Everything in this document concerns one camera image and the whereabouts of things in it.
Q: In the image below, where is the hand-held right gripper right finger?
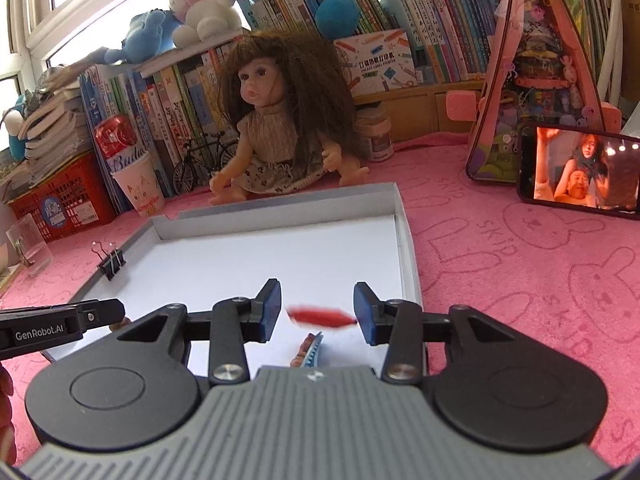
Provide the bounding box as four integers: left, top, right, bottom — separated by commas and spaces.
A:
353, 282, 507, 386

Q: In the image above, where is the white window frame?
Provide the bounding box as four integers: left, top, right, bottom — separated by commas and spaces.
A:
0, 0, 173, 111

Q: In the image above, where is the blue beaded hair clip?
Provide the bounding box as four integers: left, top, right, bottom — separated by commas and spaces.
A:
291, 332, 325, 368

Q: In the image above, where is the pink drawer knob block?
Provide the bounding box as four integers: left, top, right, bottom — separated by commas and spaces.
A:
445, 91, 485, 122
600, 102, 623, 133

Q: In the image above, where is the small blue and white plush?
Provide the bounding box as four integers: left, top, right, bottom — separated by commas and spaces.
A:
0, 91, 36, 163

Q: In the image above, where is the row of tall books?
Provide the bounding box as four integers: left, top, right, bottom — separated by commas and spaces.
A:
77, 42, 246, 213

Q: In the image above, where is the white cardboard box tray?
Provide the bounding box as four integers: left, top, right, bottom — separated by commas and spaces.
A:
42, 183, 426, 376

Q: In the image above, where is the blue animal plush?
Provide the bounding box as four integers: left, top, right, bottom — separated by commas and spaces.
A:
90, 9, 183, 66

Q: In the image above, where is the white label printer box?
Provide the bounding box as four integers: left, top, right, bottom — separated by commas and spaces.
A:
332, 30, 417, 98

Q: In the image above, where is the row of blue-spined books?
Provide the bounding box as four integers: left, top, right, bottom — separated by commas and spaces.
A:
380, 0, 508, 86

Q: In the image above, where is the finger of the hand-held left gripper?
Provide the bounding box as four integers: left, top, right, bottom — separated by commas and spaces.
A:
75, 298, 126, 332

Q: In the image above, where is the white shelf board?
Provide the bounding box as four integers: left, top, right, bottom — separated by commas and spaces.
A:
135, 30, 246, 78

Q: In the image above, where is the black binder clip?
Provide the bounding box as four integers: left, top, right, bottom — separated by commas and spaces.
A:
91, 241, 127, 281

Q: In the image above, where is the clear plastic container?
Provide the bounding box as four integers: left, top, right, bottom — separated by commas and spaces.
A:
5, 212, 54, 278

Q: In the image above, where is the row of small books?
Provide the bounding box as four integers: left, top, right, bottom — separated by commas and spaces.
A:
232, 0, 396, 43

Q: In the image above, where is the pink triangular pencil bag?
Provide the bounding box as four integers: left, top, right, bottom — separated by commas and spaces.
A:
464, 0, 608, 183

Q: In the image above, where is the pink rabbit-print mat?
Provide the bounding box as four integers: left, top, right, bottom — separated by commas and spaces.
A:
0, 132, 640, 480

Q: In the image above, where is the white pipe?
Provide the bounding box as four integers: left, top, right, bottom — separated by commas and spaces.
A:
597, 0, 626, 103

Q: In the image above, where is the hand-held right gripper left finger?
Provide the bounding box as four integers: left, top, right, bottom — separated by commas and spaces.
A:
116, 278, 282, 386

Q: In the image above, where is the wooden drawer unit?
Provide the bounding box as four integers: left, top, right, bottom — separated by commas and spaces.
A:
352, 79, 488, 143

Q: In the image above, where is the red plastic basket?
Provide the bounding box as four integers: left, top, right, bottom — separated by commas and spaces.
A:
5, 152, 118, 243

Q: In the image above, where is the black toy bicycle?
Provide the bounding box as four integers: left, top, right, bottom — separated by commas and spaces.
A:
172, 131, 241, 196

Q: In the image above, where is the small red elongated toy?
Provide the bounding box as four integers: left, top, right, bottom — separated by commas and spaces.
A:
287, 305, 358, 330

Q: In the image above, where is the brown cardboard box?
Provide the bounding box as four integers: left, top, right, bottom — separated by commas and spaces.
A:
620, 0, 640, 111

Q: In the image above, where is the black smartphone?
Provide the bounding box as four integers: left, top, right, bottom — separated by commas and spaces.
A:
517, 121, 640, 218

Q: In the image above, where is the white paper cup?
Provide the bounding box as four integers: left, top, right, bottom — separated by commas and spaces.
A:
110, 152, 166, 218

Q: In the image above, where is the white and pink bunny plush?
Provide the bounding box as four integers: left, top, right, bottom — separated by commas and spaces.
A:
160, 0, 243, 48

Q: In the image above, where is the pile of worn books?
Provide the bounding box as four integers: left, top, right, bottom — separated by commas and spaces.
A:
0, 67, 98, 191

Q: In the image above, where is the white-lidded jar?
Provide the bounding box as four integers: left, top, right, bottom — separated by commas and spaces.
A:
354, 105, 395, 162

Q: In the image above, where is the brown-haired baby doll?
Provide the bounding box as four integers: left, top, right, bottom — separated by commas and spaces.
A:
209, 30, 372, 206

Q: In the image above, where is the red drink can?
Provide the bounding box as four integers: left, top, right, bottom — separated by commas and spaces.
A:
94, 114, 146, 173

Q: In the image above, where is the person's left hand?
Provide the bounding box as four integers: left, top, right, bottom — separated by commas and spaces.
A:
0, 365, 16, 466

